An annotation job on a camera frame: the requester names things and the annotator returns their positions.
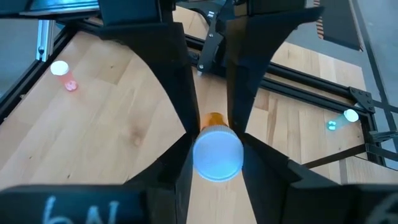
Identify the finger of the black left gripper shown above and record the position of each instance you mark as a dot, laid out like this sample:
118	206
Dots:
248	56
168	62

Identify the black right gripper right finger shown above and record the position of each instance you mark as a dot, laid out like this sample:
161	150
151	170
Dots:
264	180

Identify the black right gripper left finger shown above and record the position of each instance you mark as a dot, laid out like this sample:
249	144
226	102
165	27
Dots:
174	180

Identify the orange medicine bottle white cap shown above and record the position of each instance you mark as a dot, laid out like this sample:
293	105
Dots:
217	155

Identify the pink medicine bottle white cap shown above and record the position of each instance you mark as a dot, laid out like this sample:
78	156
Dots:
59	68

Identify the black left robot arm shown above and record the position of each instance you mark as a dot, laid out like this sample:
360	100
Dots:
211	43

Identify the teal medicine bottle white cap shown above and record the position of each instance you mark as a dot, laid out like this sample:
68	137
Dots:
351	115

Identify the black floor hatch striped edge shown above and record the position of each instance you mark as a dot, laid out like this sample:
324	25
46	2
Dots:
339	21

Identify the silver frame bracket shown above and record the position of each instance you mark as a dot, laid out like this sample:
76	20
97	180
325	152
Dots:
45	40

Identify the black aluminium frame rail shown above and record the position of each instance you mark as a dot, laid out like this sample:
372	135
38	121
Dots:
362	99

